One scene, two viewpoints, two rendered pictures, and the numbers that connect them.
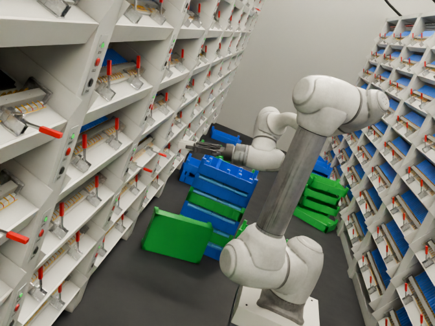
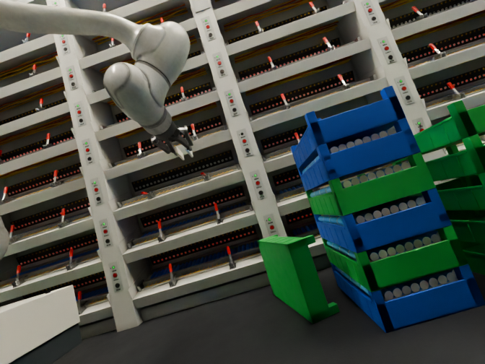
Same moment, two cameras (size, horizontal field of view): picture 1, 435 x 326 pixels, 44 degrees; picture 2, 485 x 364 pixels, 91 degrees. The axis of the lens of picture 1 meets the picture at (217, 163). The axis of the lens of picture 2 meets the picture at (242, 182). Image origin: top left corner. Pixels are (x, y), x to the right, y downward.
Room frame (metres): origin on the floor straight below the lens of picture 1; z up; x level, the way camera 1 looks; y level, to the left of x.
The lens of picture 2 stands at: (2.40, -0.75, 0.30)
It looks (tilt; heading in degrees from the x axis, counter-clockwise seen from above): 8 degrees up; 92
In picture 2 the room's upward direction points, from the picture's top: 17 degrees counter-clockwise
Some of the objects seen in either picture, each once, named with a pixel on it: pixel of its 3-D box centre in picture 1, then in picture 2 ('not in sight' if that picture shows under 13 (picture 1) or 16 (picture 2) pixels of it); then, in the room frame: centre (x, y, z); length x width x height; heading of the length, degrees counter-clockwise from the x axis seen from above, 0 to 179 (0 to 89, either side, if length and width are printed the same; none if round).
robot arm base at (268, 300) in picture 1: (284, 295); not in sight; (1.84, -0.42, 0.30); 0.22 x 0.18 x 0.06; 174
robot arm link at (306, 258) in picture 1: (297, 266); not in sight; (1.82, -0.41, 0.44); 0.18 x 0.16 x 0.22; 121
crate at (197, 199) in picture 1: (217, 198); (355, 190); (2.66, -0.07, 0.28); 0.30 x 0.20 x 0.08; 90
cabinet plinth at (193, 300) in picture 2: not in sight; (211, 289); (2.07, 0.39, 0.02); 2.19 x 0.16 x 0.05; 179
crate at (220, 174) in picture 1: (228, 171); (334, 136); (2.66, -0.07, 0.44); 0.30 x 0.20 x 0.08; 90
